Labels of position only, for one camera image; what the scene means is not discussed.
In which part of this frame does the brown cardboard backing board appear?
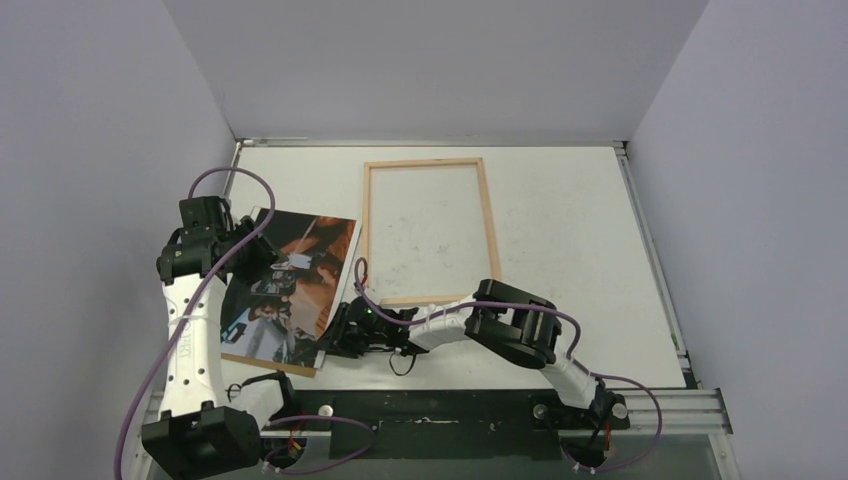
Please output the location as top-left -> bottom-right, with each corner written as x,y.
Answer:
221,353 -> 318,378

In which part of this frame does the glossy photo print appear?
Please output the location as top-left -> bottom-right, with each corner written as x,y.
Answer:
220,208 -> 360,369

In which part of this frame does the clear acrylic sheet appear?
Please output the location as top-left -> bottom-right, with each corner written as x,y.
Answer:
369,165 -> 495,298

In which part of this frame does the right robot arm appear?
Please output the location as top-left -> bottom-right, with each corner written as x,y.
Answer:
319,279 -> 629,429

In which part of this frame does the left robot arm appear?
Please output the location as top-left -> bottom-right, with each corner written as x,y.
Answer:
141,196 -> 299,479

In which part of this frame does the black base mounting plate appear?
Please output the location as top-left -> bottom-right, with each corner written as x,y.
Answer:
270,389 -> 631,461

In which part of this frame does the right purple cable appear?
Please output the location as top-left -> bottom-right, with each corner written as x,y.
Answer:
352,257 -> 664,476

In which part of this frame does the aluminium front rail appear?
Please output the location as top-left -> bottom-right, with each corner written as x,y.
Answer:
139,389 -> 732,437

